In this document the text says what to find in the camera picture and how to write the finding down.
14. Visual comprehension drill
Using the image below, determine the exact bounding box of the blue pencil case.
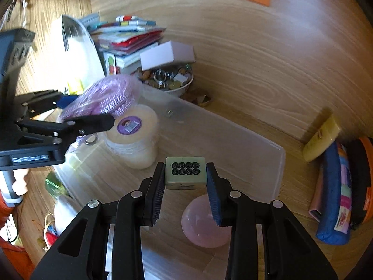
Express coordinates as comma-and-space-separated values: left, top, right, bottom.
316, 141, 354, 244

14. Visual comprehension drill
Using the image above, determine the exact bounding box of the black orange round case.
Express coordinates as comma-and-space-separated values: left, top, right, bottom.
347, 136, 373, 229

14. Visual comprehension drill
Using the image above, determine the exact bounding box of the gold foil wrapper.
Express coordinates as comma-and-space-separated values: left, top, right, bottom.
186, 92, 213, 106

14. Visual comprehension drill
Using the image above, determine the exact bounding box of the person's left hand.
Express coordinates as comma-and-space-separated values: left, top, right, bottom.
12, 168, 30, 197

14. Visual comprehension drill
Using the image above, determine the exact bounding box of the pink braided rope bundle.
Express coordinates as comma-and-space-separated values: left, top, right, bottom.
60, 74, 140, 130

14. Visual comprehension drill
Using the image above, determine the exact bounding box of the pale pink cardboard box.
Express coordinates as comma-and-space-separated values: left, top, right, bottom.
139, 41, 196, 71

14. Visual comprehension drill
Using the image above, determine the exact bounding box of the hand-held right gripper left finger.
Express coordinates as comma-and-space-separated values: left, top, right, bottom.
31, 162, 166, 280

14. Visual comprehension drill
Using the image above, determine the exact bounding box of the clear plastic storage bin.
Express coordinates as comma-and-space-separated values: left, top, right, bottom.
54, 83, 287, 280

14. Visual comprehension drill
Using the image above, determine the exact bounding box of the white paper file holder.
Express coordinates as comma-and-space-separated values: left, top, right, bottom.
51, 14, 105, 94

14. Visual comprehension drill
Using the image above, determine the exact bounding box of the yellow sponge block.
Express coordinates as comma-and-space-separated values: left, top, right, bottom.
302, 114, 341, 162

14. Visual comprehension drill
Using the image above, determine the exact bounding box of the wooden desktop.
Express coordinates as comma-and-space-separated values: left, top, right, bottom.
0, 76, 373, 280

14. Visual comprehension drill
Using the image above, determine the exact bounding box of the mahjong tile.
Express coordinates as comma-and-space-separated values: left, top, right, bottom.
165, 157, 207, 190

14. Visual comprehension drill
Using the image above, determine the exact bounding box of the pink ball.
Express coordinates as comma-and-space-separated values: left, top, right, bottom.
181, 197, 234, 248

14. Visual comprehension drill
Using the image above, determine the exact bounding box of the colourful dotted book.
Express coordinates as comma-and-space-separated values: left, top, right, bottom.
103, 52, 117, 76

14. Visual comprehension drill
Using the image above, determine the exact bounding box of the bowl of small trinkets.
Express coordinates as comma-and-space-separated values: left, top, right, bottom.
135, 64, 194, 97

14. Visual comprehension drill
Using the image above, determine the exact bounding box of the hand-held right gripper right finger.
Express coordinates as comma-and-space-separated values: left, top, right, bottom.
205, 162, 338, 280

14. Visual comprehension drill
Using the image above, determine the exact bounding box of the green translucent object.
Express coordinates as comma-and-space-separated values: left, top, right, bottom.
45, 171, 69, 199

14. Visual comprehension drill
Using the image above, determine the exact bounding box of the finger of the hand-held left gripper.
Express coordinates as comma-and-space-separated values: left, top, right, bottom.
16, 113, 115, 154
14, 90, 65, 116

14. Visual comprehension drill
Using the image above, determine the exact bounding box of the stack of books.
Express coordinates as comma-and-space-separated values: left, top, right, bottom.
89, 14, 166, 76

